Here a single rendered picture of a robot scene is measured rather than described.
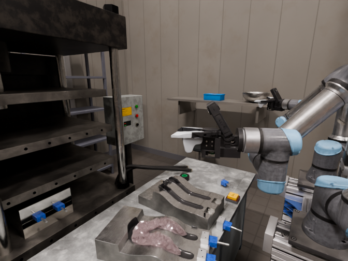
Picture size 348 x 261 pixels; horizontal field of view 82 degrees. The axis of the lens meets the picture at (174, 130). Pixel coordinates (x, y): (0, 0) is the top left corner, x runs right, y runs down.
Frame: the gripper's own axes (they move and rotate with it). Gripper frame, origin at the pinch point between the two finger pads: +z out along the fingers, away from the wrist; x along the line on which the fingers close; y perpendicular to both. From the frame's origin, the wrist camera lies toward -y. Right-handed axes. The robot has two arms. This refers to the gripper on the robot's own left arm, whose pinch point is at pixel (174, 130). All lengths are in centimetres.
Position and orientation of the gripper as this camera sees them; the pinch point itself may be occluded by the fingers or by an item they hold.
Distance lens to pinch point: 61.2
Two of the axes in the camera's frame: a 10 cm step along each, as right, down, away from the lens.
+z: -9.9, -0.3, 1.4
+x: 1.5, -1.1, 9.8
